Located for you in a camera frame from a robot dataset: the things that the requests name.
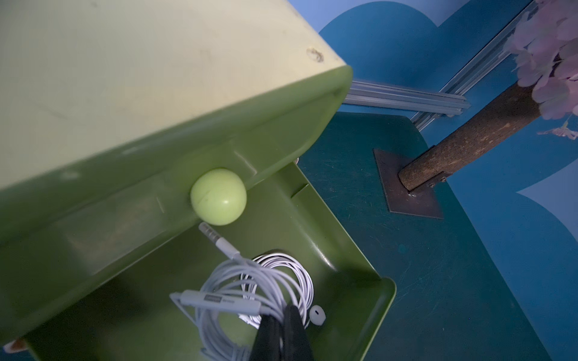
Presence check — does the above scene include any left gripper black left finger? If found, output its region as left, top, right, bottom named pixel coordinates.
left=249, top=315, right=282, bottom=361

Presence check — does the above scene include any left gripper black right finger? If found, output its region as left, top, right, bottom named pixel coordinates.
left=281, top=305, right=314, bottom=361

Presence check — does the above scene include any white earphones coil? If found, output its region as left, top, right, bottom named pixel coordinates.
left=169, top=222, right=303, bottom=360
left=252, top=252, right=327, bottom=328

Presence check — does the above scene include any green drawer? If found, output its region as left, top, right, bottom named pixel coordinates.
left=0, top=65, right=354, bottom=348
left=27, top=164, right=396, bottom=360

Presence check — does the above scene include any green three-drawer cabinet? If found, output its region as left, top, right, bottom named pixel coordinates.
left=0, top=0, right=398, bottom=361

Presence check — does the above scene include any pink blossom artificial tree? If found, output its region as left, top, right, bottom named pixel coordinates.
left=373, top=1, right=577, bottom=219

